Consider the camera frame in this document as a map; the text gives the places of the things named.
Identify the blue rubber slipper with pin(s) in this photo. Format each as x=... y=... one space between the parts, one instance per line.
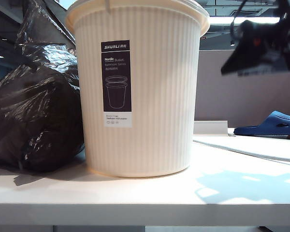
x=268 y=126

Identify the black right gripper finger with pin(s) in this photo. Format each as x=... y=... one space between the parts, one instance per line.
x=263 y=68
x=249 y=48

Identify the black ceiling spotlight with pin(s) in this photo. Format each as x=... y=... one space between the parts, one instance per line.
x=232 y=43

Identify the white ribbed trash can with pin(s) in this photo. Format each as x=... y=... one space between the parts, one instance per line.
x=147 y=108

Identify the black white product label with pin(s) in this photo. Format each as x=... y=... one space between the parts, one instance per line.
x=116 y=84

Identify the grey desk partition panel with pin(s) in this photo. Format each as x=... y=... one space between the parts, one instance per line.
x=244 y=96

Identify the black garbage bag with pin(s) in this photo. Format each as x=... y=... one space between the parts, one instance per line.
x=33 y=108

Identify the linear ceiling light strip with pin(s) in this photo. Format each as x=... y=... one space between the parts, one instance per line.
x=222 y=19

